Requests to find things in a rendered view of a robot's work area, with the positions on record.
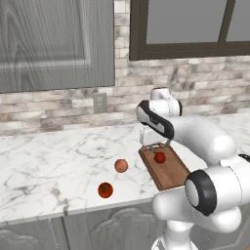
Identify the red tomato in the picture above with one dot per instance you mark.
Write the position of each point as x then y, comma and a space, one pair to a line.
105, 190

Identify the peach round onion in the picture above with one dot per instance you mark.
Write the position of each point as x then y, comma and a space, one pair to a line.
121, 165

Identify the grey lower cabinet door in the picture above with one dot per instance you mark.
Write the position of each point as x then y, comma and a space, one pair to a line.
29, 236
110, 228

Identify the brown wooden cutting board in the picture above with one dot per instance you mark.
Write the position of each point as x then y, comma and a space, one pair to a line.
169, 171

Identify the grey wall outlet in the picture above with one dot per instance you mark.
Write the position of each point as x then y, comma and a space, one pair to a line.
100, 103

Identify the grey upper cabinet door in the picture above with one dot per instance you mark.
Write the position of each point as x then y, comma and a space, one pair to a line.
55, 42

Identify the grey cabinet door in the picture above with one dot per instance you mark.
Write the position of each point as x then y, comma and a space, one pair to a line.
29, 236
55, 42
110, 228

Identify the dark framed window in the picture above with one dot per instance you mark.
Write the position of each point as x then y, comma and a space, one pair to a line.
185, 22

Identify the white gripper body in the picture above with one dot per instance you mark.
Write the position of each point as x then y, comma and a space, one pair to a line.
150, 137

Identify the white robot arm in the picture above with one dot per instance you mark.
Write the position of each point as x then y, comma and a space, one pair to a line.
208, 143

